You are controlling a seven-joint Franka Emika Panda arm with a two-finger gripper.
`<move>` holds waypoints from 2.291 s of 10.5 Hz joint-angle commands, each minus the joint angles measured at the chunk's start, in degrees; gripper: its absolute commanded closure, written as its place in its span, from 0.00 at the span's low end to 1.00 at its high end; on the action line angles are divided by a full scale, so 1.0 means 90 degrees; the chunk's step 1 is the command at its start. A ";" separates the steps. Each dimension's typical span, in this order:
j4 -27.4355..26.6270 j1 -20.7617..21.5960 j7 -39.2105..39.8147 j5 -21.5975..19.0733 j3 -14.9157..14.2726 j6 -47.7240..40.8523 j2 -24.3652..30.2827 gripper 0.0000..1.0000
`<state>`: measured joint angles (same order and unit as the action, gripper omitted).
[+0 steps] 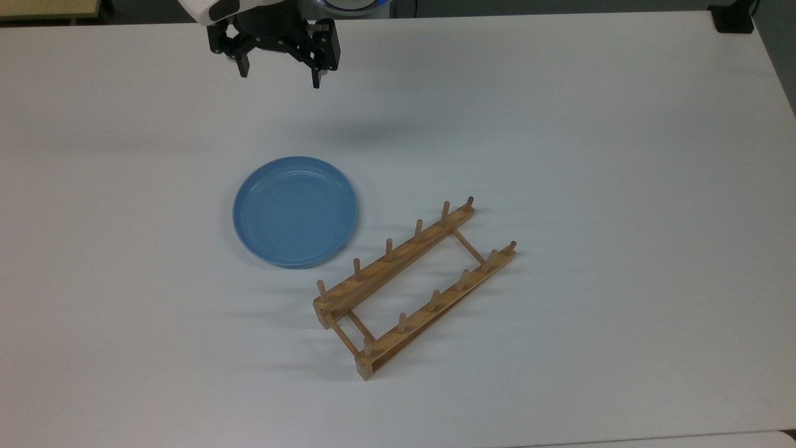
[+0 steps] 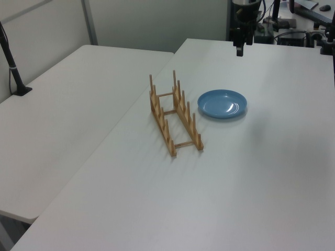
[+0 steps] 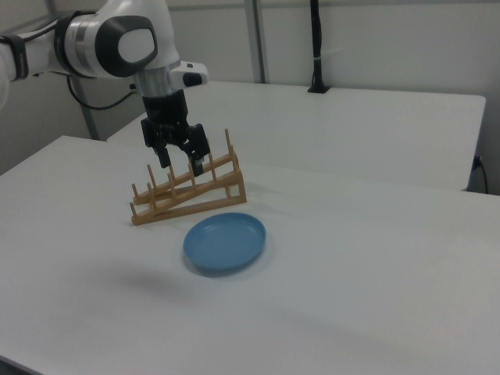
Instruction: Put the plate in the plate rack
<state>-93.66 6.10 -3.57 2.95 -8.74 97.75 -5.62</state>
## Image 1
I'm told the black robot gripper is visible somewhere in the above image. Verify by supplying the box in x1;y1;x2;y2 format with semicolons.
206;0;341;90

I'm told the blue round plate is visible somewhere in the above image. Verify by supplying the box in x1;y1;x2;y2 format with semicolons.
233;156;359;269

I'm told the wooden plate rack with pegs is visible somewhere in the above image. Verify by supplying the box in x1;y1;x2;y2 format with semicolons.
313;196;518;381

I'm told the light wooden desk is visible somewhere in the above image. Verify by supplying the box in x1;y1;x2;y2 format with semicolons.
0;0;102;21

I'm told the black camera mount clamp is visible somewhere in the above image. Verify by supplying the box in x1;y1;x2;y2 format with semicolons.
708;0;761;34

